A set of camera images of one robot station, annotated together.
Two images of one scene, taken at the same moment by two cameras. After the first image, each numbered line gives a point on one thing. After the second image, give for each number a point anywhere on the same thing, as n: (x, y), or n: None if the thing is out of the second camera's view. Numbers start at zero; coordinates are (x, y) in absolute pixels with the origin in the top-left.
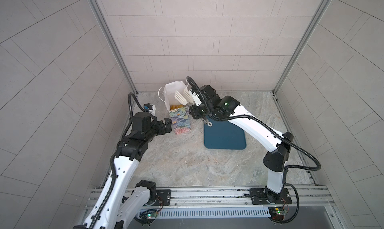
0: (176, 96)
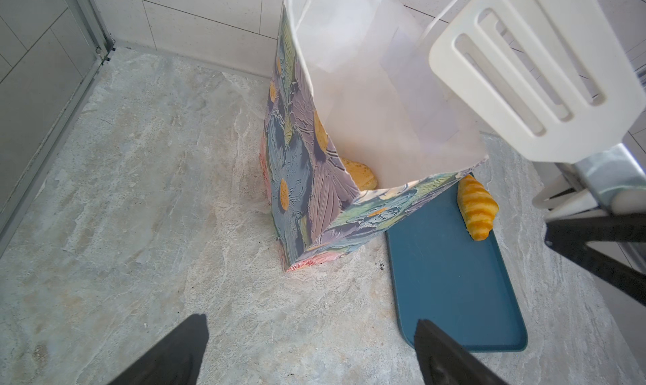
0: (360, 123)
